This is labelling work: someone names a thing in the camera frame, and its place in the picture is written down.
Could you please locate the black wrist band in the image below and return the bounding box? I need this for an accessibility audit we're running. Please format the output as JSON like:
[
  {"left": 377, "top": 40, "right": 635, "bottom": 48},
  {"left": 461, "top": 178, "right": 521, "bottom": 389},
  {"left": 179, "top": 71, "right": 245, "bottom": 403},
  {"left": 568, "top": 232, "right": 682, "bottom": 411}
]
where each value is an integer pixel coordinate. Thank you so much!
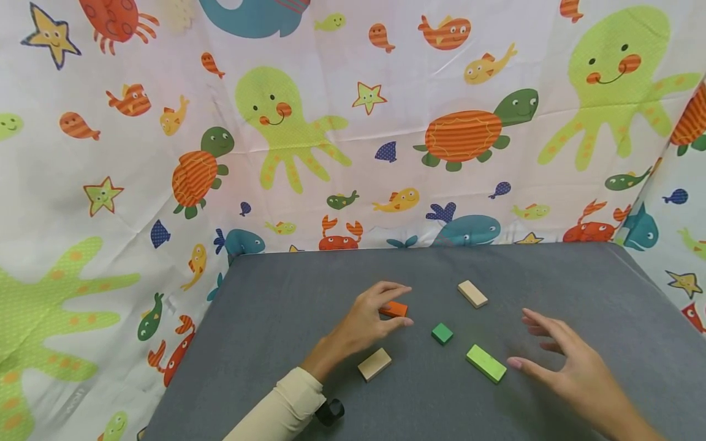
[{"left": 314, "top": 398, "right": 346, "bottom": 428}]

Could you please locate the light green wooden block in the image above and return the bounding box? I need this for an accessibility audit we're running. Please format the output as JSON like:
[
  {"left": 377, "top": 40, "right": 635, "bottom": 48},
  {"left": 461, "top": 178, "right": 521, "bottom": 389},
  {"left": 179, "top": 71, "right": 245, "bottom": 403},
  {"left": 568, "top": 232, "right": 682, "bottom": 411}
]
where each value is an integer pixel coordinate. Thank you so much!
[{"left": 465, "top": 344, "right": 507, "bottom": 385}]

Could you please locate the natural wooden block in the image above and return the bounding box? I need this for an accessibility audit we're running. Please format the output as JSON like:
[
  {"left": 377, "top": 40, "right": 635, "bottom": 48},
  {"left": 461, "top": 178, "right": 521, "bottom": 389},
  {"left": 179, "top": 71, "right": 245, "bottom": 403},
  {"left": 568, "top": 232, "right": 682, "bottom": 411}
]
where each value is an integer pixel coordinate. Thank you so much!
[
  {"left": 357, "top": 347, "right": 393, "bottom": 383},
  {"left": 457, "top": 280, "right": 490, "bottom": 309}
]

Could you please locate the person's right hand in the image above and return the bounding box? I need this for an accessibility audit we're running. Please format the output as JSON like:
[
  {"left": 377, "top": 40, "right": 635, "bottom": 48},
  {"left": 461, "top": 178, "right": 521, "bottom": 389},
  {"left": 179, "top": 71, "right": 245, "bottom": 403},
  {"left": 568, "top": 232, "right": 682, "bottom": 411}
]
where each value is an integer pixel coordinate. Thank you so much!
[{"left": 506, "top": 307, "right": 629, "bottom": 424}]

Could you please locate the person's left forearm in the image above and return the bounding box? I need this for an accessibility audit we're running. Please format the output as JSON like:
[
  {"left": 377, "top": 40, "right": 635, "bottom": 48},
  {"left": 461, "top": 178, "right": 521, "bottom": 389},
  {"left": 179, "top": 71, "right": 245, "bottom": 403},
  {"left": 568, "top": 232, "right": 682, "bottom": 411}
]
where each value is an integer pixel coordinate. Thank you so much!
[{"left": 222, "top": 343, "right": 338, "bottom": 441}]

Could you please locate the person's right forearm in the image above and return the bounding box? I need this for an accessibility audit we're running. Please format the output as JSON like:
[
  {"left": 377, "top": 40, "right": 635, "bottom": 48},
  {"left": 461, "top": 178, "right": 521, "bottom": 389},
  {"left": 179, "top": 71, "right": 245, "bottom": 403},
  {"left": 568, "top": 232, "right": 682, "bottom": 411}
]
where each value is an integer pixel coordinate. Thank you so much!
[{"left": 598, "top": 397, "right": 669, "bottom": 441}]

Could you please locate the person's left hand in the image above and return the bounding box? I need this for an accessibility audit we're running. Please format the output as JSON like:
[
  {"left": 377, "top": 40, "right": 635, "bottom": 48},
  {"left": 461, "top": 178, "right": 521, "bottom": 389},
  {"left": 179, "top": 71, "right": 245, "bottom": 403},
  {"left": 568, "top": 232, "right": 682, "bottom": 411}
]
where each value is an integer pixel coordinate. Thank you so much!
[{"left": 313, "top": 281, "right": 415, "bottom": 377}]

